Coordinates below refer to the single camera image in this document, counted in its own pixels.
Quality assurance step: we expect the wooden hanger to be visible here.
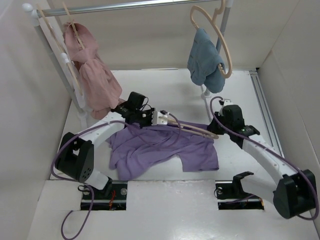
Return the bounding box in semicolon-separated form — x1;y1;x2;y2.
36;3;83;96
189;0;234;79
62;1;85;50
167;118;219;140

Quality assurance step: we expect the purple t shirt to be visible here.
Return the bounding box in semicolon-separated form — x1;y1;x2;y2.
107;125;219;181

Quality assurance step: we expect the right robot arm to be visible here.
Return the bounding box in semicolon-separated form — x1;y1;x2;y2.
207;99;320;221

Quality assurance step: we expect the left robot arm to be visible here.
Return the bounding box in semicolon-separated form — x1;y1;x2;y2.
51;91;155;199

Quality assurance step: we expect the wooden hanger under pink dress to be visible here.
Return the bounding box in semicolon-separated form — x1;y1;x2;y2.
62;1;85;50

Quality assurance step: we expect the wooden hanger under blue garment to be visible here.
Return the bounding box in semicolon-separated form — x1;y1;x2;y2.
189;0;234;79

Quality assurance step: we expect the pink dress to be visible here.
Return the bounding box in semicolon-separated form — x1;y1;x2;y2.
63;22;124;120

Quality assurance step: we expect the blue garment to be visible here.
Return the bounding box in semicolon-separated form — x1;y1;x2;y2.
187;28;225;94

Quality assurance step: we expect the metal clothes rack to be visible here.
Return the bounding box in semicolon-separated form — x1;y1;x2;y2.
22;0;223;129

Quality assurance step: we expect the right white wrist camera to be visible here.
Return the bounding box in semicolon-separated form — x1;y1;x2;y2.
219;99;234;107

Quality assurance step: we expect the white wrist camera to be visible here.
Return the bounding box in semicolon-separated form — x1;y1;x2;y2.
151;110;168;126
219;99;234;107

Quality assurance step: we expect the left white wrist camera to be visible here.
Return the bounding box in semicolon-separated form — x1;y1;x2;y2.
151;110;168;126

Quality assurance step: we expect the aluminium rail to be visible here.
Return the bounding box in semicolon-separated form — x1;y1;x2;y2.
249;70;285;157

